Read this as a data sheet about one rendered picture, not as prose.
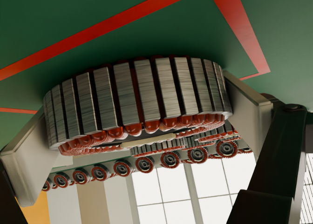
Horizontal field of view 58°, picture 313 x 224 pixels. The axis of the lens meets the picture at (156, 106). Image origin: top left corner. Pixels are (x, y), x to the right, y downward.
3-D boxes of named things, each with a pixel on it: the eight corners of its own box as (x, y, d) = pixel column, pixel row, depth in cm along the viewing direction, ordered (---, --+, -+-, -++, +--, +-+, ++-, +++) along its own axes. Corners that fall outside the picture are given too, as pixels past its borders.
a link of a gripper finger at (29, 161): (35, 206, 13) (19, 209, 13) (65, 141, 20) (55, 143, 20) (13, 151, 12) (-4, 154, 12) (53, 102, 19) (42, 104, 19)
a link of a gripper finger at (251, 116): (257, 104, 13) (274, 101, 13) (216, 71, 19) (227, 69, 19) (260, 162, 14) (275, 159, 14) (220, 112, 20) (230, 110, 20)
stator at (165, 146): (137, 133, 49) (141, 155, 48) (193, 125, 53) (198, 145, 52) (121, 142, 59) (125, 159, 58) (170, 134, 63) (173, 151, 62)
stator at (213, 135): (176, 118, 38) (182, 145, 38) (260, 95, 33) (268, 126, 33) (204, 120, 48) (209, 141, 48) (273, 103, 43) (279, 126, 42)
